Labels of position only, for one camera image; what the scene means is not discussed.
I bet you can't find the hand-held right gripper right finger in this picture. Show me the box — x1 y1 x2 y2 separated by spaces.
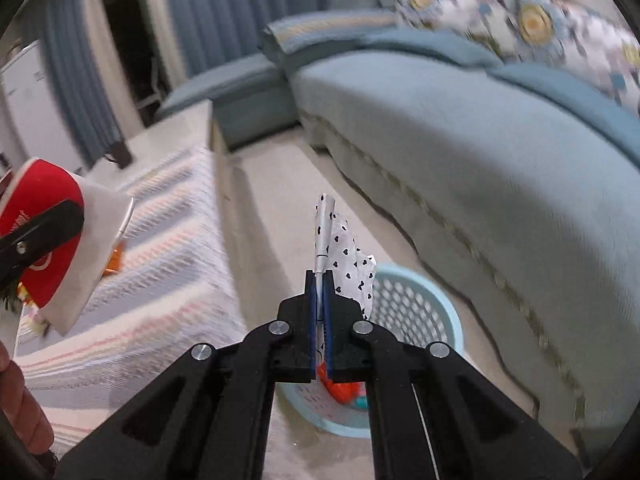
322 270 585 480

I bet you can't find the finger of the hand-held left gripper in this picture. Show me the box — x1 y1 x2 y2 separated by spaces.
0 200 86 289

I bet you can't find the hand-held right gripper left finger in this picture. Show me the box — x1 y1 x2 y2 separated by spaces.
52 269 319 480

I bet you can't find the red and white packet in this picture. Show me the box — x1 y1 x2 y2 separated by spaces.
0 158 134 337

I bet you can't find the white heart-print wrapper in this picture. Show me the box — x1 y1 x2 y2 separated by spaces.
312 192 377 322

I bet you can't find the orange plastic bag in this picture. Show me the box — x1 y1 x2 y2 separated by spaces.
320 360 369 407

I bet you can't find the light blue plastic basket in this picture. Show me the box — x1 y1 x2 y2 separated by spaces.
277 263 465 439

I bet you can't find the person's left hand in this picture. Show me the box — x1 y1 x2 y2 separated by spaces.
0 342 55 457

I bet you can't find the orange snack wrapper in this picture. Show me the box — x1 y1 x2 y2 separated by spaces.
101 241 127 277

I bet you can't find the dark brown mug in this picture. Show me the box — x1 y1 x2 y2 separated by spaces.
106 139 134 169

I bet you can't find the white refrigerator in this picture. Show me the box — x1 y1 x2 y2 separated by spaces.
0 40 84 177

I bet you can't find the striped lace-edged tablecloth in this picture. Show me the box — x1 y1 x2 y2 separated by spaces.
14 147 247 461

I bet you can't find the narrow blue curtain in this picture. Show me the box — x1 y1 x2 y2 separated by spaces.
29 0 127 172

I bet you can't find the white coffee table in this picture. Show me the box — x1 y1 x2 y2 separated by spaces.
84 100 232 187

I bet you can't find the white chair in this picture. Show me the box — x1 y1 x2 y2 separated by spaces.
134 54 167 113

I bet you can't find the blue-green sofa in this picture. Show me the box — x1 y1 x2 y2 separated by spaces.
155 0 640 457

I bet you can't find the striped armrest cover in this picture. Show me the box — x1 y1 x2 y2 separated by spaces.
259 7 402 57

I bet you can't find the blue cushion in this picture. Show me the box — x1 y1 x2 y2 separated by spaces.
487 62 640 172
359 27 504 69

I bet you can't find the wide blue curtain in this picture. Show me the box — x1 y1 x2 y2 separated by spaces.
159 0 334 82

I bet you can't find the grey-blue cushion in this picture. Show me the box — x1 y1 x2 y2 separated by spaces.
329 0 397 12

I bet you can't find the floral back cushion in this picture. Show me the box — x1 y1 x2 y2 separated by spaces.
499 0 640 113
394 0 507 57

